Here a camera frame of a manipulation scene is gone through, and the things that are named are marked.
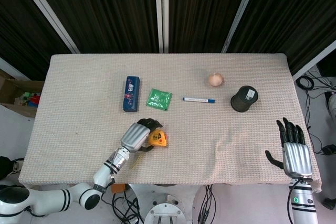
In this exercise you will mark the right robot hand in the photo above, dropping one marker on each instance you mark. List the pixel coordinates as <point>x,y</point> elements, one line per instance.
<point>296,158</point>

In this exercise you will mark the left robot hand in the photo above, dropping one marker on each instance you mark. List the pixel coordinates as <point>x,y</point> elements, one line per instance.
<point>134,136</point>

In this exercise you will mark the yellow tape measure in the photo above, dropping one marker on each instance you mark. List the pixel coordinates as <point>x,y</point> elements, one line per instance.
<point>157,137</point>

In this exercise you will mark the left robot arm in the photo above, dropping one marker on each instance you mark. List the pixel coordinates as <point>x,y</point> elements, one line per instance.
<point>52,197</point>

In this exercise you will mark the round silver robot base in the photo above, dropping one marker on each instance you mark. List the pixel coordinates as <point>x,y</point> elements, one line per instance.
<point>166,212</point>

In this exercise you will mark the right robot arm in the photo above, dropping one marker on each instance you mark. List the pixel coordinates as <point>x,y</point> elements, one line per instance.
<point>304,205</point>

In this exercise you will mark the brown wooden block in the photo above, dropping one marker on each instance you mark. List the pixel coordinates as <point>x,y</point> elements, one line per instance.
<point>118,188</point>

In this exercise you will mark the blue printed box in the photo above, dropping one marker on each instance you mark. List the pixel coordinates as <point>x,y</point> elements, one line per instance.
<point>131,93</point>

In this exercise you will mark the green foil packet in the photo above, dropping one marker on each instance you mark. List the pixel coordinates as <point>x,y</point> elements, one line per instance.
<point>158,99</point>

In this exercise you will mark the beige waffle tablecloth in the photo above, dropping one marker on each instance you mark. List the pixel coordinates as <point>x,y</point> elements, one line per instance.
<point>183,134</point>

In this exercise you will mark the white blue marker pen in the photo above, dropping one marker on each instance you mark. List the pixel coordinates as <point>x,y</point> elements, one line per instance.
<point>197,99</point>

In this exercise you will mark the dark cylindrical container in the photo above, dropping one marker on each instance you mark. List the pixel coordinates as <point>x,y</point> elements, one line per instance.
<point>242,100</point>

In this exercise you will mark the peach coloured ball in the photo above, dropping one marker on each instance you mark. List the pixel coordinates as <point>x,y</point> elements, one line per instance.
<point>216,79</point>

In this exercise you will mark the cardboard box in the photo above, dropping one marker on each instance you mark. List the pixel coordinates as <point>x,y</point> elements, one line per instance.
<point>10,87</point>

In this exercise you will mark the white partition frame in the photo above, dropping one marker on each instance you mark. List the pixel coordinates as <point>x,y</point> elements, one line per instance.
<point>161,11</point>
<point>47,11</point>
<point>241,11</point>
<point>313,60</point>

